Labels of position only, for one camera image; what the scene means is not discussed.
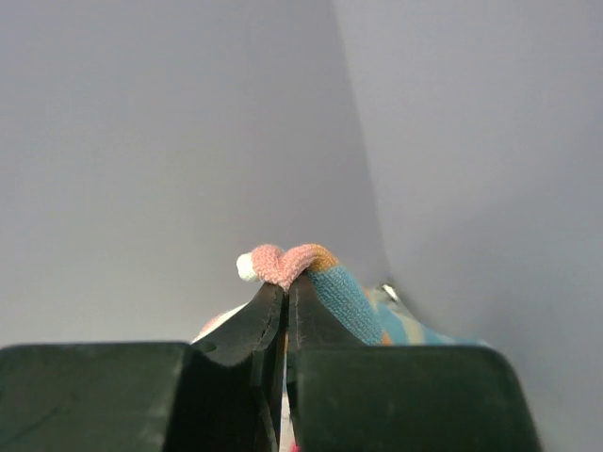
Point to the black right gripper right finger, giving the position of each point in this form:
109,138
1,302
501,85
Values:
346,396

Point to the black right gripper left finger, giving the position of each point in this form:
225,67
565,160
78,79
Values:
221,393

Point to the blue orange dotted towel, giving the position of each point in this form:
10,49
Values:
373,322

